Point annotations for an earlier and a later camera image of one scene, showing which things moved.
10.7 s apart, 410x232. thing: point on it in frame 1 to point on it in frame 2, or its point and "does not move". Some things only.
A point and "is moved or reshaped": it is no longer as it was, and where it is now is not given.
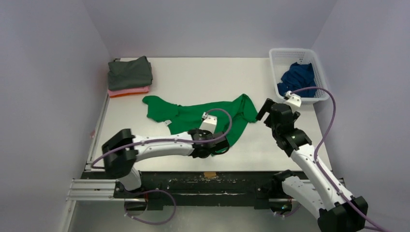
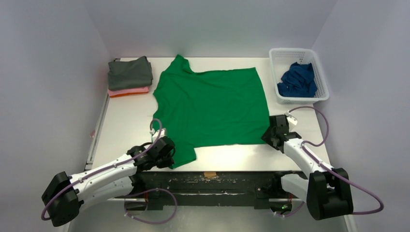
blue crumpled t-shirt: [299, 76] does not move
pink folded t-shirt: [118, 92] does not move
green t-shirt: [181, 119] is moved or reshaped
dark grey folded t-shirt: [130, 74] does not move
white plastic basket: [282, 58] does not move
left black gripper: [205, 132] to [168, 162]
